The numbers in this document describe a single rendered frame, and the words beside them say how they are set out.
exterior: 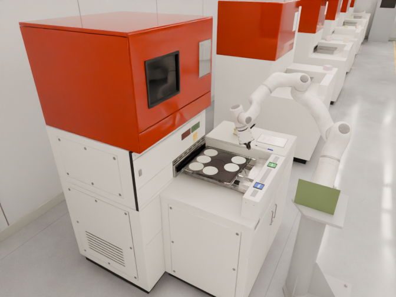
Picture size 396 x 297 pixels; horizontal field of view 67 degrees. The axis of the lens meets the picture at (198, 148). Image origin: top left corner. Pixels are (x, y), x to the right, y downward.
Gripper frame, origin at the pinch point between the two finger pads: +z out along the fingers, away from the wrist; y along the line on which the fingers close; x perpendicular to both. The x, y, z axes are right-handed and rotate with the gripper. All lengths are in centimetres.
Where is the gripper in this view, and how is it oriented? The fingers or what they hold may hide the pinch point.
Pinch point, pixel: (248, 146)
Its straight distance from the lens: 210.1
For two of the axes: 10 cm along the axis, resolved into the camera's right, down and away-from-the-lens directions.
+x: -0.4, -4.9, 8.7
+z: 3.4, 8.1, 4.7
